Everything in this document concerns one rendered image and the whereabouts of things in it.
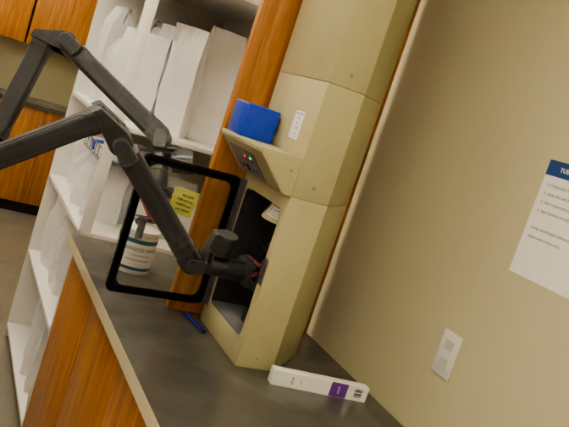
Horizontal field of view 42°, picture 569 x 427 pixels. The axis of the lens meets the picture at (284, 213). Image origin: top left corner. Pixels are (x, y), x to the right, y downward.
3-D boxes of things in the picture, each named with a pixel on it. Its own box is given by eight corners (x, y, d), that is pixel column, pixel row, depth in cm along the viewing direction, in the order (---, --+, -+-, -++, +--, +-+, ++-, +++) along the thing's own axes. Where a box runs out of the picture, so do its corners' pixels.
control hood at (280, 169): (247, 170, 215) (257, 137, 213) (290, 196, 186) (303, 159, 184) (211, 160, 209) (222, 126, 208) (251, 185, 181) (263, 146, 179)
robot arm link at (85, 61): (61, 53, 220) (52, 40, 209) (75, 41, 220) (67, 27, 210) (162, 154, 218) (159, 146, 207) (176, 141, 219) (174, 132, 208)
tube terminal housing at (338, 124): (272, 331, 232) (351, 97, 222) (316, 378, 203) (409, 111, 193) (199, 318, 221) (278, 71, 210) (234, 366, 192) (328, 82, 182)
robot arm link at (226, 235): (179, 255, 199) (183, 270, 192) (193, 218, 196) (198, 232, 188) (219, 264, 204) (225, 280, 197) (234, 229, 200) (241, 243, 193)
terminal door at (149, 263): (201, 304, 218) (242, 176, 213) (103, 290, 202) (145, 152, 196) (200, 303, 219) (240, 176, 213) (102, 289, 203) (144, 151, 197)
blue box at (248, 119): (258, 138, 211) (267, 108, 209) (271, 144, 202) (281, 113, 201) (227, 129, 206) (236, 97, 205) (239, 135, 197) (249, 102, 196)
